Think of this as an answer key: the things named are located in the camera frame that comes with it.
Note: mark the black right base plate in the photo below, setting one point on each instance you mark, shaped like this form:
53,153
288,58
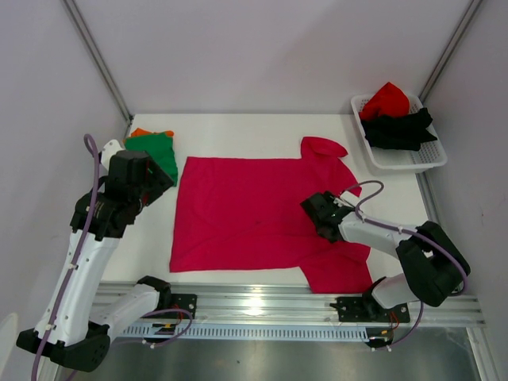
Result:
361,309

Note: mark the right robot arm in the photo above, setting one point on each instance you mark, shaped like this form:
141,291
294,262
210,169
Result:
433,269

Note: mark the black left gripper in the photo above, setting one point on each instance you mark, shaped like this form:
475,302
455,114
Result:
159,181

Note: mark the green folded t shirt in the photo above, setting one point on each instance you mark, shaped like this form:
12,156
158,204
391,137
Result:
159,146

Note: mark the orange folded t shirt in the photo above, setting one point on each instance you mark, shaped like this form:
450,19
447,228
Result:
148,132

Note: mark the black t shirt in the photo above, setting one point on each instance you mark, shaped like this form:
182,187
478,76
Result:
400,133

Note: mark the aluminium corner post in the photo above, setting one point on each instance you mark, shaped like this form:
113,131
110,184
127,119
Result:
459,32
83,30

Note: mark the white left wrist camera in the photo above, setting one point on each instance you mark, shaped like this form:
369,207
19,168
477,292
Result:
110,149

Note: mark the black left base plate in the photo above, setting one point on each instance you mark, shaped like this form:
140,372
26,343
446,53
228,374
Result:
187,302

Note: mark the right aluminium corner post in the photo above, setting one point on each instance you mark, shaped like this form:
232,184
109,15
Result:
459,32

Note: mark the red t shirt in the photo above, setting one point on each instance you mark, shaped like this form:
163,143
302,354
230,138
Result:
389,101

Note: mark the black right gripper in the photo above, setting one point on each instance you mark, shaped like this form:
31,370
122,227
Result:
313,208

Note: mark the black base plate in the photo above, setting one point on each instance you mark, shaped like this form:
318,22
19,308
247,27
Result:
187,302
361,309

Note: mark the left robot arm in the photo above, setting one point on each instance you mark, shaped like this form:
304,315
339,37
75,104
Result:
69,333

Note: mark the white slotted cable duct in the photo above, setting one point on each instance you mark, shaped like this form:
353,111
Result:
327,333

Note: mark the white plastic basket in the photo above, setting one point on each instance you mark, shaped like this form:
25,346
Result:
430,155

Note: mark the pink t shirt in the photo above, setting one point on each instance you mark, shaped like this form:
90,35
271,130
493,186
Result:
236,214

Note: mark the aluminium front rail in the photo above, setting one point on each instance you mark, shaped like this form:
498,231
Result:
291,305

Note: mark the left aluminium corner post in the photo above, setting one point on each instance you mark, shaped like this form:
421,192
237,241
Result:
83,30

